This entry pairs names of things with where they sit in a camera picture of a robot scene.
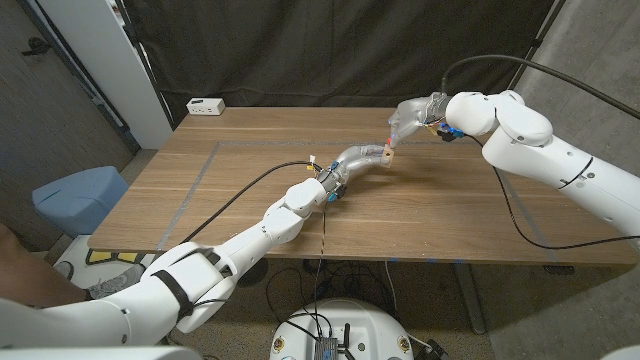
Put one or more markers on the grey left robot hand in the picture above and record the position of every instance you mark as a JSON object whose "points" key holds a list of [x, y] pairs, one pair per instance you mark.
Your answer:
{"points": [[351, 161]]}

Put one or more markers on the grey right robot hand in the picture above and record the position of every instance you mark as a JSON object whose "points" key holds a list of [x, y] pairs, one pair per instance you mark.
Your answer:
{"points": [[417, 116]]}

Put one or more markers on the wooden block with holes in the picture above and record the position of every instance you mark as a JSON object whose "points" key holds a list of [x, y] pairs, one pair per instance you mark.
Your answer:
{"points": [[388, 157]]}

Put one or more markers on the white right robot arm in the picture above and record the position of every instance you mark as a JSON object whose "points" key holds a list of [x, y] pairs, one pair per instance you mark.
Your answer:
{"points": [[550, 150]]}

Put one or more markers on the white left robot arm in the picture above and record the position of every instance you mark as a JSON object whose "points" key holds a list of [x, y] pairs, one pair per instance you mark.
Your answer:
{"points": [[200, 280]]}

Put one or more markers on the black backdrop curtain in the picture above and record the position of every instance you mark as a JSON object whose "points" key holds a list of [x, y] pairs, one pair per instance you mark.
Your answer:
{"points": [[330, 50]]}

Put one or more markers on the black backdrop stand pole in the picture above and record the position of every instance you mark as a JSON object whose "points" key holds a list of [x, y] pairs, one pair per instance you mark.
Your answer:
{"points": [[145, 65], [537, 45]]}

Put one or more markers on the black round floor fan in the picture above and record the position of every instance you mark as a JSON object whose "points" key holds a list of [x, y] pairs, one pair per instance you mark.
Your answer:
{"points": [[257, 272]]}

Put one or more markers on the white power strip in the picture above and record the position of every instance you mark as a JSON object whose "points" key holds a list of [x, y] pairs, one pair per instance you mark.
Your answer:
{"points": [[205, 106]]}

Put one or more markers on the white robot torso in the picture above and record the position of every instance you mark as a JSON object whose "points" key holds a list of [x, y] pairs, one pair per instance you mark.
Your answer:
{"points": [[370, 325]]}

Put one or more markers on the grey table leg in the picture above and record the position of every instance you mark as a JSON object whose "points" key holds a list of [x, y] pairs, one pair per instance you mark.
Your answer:
{"points": [[470, 300]]}

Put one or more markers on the grey finned module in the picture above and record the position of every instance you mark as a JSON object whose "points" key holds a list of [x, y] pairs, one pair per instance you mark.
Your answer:
{"points": [[325, 348]]}

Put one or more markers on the yellow black floor marker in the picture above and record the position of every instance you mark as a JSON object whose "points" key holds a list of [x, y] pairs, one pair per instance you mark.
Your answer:
{"points": [[100, 257]]}

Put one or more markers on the blue stool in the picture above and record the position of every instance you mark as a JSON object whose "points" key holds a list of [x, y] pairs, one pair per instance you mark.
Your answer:
{"points": [[75, 200]]}

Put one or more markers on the white floor board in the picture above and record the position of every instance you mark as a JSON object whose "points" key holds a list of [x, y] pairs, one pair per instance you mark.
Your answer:
{"points": [[75, 247]]}

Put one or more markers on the person's bare leg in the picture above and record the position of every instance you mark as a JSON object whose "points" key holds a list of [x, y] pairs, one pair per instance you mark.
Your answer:
{"points": [[25, 275]]}

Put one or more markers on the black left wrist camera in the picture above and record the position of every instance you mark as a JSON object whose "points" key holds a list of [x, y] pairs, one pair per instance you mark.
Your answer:
{"points": [[337, 192]]}

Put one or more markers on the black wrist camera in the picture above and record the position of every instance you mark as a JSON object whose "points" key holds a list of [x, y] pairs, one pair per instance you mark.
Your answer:
{"points": [[450, 132], [337, 192]]}

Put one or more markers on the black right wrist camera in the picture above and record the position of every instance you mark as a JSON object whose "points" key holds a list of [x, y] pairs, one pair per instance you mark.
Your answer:
{"points": [[450, 132]]}

